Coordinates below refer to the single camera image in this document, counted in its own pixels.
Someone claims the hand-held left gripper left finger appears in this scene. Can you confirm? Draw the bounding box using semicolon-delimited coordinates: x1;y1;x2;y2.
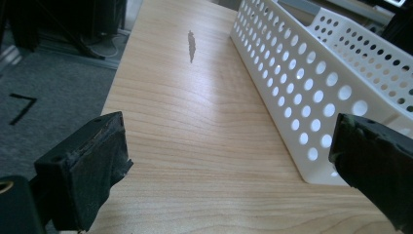
33;111;134;232

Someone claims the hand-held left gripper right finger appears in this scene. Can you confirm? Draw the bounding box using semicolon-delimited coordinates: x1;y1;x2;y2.
328;112;413;234

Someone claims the white perforated plastic basket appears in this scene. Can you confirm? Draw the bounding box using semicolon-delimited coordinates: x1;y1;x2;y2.
229;0;413;187

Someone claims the black metal stand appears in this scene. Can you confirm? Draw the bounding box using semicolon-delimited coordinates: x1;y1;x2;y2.
35;0;106;60

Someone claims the black equipment case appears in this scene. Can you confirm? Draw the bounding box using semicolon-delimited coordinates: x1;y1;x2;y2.
385;9;413;56

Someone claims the white cable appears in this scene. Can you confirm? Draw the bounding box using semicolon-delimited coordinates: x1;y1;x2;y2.
87;33;120;59

